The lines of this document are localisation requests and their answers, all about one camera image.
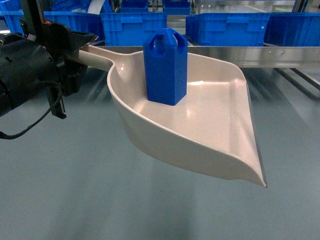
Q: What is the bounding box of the blue plastic crate right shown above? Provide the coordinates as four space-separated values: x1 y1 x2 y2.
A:
185 12 271 47

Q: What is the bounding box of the blue plastic crate left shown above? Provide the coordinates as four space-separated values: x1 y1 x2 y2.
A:
100 12 167 46

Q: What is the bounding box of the black cable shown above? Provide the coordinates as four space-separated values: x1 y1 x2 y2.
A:
0 81 63 140

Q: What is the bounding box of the blue plastic crate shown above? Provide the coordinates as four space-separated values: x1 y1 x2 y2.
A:
185 12 271 47
100 12 167 46

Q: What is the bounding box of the blue crate far right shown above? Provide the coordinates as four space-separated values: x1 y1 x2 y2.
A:
264 12 320 47

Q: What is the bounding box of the beige plastic dustpan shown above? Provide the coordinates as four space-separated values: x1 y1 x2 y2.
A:
68 45 267 187

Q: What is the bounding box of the blue plastic part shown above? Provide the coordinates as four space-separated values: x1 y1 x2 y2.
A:
143 28 188 106

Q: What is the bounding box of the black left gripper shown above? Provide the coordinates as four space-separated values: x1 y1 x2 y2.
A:
19 17 100 97

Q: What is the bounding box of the blue crate rear left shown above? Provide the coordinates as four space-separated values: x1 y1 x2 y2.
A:
0 11 105 41

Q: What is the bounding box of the steel shelf rack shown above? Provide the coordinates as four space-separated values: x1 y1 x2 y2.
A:
86 0 320 101

